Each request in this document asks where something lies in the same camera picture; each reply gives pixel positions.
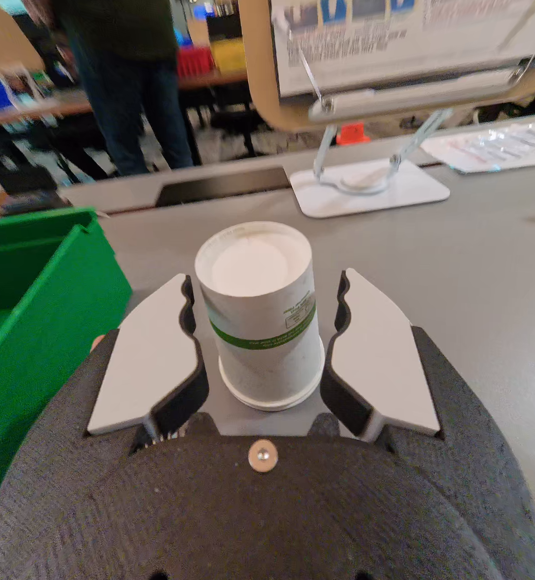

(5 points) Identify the dark desk cable flap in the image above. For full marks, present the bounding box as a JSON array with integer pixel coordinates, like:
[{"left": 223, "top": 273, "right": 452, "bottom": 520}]
[{"left": 155, "top": 166, "right": 291, "bottom": 208}]

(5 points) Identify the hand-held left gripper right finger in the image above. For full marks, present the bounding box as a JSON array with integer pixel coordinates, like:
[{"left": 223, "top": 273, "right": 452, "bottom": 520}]
[{"left": 319, "top": 267, "right": 441, "bottom": 444}]

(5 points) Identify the green plastic bin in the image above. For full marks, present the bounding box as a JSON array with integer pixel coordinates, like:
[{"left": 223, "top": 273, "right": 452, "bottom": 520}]
[{"left": 0, "top": 207, "right": 133, "bottom": 535}]

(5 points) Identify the white board stand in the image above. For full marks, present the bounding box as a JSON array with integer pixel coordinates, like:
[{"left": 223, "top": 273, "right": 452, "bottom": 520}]
[{"left": 289, "top": 68, "right": 535, "bottom": 219}]

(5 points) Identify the white paper cup green band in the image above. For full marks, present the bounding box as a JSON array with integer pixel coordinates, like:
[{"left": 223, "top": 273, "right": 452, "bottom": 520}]
[{"left": 194, "top": 221, "right": 326, "bottom": 412}]

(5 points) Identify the wire page holder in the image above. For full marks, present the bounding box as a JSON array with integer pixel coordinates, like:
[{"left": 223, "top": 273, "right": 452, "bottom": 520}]
[
  {"left": 498, "top": 0, "right": 535, "bottom": 84},
  {"left": 286, "top": 20, "right": 334, "bottom": 111}
]

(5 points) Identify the printed instruction board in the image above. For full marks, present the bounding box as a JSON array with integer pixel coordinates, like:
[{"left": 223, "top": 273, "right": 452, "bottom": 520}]
[{"left": 238, "top": 0, "right": 535, "bottom": 133}]

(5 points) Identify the red plastic bin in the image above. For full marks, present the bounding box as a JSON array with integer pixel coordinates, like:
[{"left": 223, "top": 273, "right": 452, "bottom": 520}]
[{"left": 177, "top": 45, "right": 216, "bottom": 78}]

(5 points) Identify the laminated paper sheet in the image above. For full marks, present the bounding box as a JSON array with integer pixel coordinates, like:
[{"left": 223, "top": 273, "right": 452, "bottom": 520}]
[{"left": 419, "top": 124, "right": 535, "bottom": 174}]

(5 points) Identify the grey desk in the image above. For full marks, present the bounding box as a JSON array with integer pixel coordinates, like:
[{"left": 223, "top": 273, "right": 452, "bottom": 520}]
[{"left": 59, "top": 113, "right": 535, "bottom": 522}]

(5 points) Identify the orange traffic cone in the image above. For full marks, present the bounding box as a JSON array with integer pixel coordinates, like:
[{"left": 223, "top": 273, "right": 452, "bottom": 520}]
[{"left": 335, "top": 122, "right": 371, "bottom": 147}]

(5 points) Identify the black office chair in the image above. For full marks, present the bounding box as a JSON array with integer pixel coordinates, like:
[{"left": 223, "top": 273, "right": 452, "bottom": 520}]
[{"left": 211, "top": 109, "right": 261, "bottom": 157}]

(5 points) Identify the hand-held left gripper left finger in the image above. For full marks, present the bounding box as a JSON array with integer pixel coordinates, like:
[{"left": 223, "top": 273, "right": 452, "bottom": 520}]
[{"left": 86, "top": 273, "right": 210, "bottom": 442}]

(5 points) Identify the yellow plastic bin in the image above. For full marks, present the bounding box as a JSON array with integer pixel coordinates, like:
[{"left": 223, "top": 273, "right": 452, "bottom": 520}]
[{"left": 211, "top": 38, "right": 248, "bottom": 73}]

